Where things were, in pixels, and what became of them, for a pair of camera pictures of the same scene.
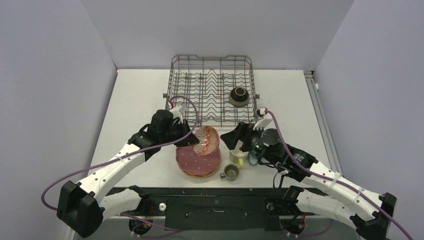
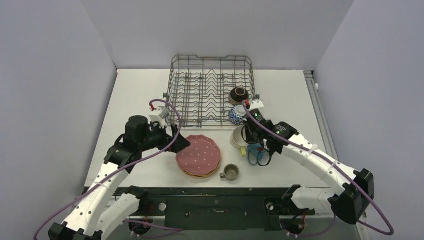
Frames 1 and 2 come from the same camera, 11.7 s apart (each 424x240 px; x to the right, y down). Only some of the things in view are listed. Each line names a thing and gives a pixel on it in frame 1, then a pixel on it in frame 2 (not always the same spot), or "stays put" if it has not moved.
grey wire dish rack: [220, 91] stays put
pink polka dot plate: [193, 163] stays put
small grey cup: [231, 172] stays put
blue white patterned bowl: [209, 140] → [234, 117]
